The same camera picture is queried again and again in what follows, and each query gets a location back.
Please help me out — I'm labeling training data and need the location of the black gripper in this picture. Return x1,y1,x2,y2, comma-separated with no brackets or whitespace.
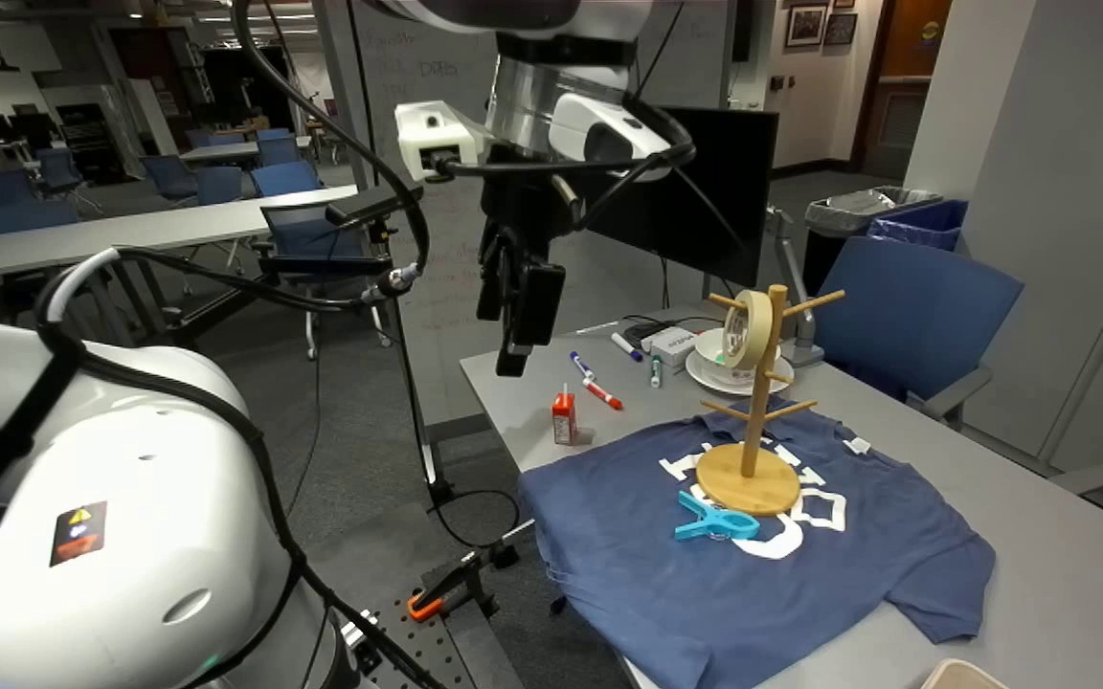
475,173,572,380

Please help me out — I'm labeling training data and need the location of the beige masking tape roll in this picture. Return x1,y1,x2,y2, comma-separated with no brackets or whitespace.
720,292,775,372

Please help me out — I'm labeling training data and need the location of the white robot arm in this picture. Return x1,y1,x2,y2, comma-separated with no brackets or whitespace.
0,0,692,689

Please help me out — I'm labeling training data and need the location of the wooden mug rack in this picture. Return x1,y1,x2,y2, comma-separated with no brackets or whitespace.
698,282,812,518

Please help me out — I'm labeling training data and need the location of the red marker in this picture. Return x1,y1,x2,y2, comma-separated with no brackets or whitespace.
572,353,624,408

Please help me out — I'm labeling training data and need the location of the small orange bottle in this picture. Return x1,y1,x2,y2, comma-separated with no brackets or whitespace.
552,389,577,443

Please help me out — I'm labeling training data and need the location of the white cardboard box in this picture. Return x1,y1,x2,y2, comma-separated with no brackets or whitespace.
645,326,698,362

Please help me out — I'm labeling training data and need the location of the white bowl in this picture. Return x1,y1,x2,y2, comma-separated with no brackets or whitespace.
698,328,753,372

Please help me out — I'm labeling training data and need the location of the white plate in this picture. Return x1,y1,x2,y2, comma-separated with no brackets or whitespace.
686,353,795,398

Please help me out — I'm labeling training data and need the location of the black monitor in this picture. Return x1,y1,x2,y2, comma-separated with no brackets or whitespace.
589,107,777,287

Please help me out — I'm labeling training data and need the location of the light blue plastic clip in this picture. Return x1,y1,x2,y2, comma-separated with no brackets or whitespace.
673,490,763,541

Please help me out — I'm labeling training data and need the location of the orange black clamp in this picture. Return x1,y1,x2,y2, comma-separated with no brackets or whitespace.
403,550,511,624

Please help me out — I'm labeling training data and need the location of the blue chair near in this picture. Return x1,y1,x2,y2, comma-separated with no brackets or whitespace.
816,238,1023,420

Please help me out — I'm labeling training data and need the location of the blue t-shirt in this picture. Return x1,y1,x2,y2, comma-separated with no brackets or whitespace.
520,413,996,689

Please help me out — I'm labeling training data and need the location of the blue recycling bin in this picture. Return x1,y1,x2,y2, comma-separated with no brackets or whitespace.
871,198,968,252

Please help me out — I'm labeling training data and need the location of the beige plastic tray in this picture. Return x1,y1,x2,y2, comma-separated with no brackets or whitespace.
920,659,1009,689

